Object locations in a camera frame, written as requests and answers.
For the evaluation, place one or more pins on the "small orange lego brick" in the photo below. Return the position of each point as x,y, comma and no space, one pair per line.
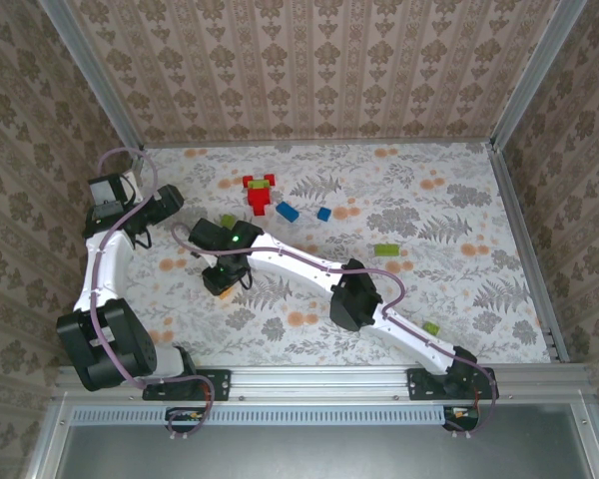
225,294

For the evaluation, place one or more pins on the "red lego brick stack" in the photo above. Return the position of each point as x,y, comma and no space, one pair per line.
259,198

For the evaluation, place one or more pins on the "long blue lego brick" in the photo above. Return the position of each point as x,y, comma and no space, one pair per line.
287,211

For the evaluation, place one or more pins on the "small red lego brick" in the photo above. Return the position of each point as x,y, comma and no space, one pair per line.
269,178

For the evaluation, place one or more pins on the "small blue lego brick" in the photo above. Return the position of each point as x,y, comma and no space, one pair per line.
324,214

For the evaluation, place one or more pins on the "long green lego brick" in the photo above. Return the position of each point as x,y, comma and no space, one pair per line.
386,250

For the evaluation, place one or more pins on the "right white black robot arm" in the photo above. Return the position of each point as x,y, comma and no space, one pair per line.
289,255

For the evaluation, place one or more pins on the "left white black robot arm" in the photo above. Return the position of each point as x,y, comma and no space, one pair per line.
105,274

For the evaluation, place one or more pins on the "floral patterned table cover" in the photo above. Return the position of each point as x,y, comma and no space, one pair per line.
329,159

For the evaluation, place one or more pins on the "black wiring board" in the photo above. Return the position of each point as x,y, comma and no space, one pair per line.
184,416
461,416

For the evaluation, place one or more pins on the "grey metal plate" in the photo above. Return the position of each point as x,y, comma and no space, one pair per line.
329,454

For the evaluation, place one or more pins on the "aluminium corner post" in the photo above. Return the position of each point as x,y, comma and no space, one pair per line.
534,75
92,75

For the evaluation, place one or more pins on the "aluminium back frame rail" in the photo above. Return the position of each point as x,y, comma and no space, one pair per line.
319,143

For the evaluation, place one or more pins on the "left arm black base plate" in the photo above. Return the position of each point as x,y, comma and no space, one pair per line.
214,384

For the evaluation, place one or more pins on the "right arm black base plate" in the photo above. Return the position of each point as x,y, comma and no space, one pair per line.
421,386

